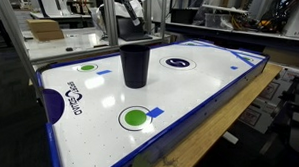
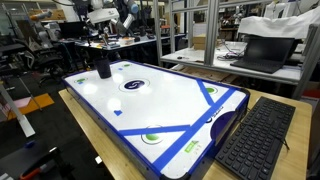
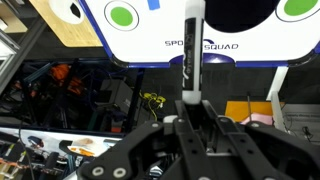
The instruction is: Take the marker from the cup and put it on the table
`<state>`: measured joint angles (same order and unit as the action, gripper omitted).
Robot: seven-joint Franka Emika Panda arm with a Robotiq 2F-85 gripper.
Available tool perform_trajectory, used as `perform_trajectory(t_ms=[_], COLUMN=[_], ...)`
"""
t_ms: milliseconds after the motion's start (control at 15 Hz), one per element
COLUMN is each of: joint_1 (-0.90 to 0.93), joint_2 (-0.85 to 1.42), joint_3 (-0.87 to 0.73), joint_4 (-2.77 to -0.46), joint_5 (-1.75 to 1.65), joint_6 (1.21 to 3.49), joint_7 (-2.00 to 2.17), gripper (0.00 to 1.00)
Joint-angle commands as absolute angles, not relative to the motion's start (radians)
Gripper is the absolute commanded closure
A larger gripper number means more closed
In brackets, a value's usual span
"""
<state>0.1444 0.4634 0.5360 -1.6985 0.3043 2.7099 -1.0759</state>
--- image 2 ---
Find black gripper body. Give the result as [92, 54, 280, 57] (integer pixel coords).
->
[98, 20, 117, 32]

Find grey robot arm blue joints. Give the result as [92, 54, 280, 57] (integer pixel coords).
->
[111, 0, 140, 36]

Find dark cup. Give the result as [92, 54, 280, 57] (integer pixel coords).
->
[93, 56, 113, 80]

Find white bowl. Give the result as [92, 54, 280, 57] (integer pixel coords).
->
[117, 36, 136, 46]

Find black monitor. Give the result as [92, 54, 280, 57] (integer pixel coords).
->
[57, 21, 90, 40]

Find cluttered lab table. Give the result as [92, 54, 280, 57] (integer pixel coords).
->
[59, 32, 186, 65]

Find black office chair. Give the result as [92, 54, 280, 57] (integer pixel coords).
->
[12, 35, 65, 85]

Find white blue air hockey table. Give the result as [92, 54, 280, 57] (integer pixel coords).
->
[61, 59, 251, 180]

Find small cardboard box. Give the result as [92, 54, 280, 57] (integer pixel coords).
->
[192, 34, 218, 51]

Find orange floor mat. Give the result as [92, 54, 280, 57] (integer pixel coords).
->
[5, 92, 55, 122]

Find pink paper sheet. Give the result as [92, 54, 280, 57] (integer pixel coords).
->
[12, 96, 33, 109]

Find blue tape strip crossing circle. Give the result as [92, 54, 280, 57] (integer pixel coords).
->
[117, 124, 192, 137]

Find short blue tape strip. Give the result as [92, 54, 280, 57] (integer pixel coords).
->
[195, 79, 215, 107]

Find white metal beam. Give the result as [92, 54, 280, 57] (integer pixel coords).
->
[0, 82, 36, 138]

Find long blue tape strip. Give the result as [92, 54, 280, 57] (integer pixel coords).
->
[150, 87, 238, 172]

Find small blue object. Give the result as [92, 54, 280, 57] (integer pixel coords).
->
[24, 139, 36, 149]

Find black laptop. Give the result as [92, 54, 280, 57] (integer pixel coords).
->
[229, 35, 296, 75]

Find white cloth cover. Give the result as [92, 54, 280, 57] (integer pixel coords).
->
[237, 5, 320, 40]

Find black computer keyboard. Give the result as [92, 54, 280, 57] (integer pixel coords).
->
[214, 96, 297, 180]

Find aluminium frame workbench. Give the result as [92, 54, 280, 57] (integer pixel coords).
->
[152, 0, 320, 100]

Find bundle of black cables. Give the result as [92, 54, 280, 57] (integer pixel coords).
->
[216, 41, 248, 62]

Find black tool orange handle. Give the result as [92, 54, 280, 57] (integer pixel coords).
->
[0, 145, 75, 180]

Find black keyboard cable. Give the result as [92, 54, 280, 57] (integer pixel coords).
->
[244, 120, 291, 151]

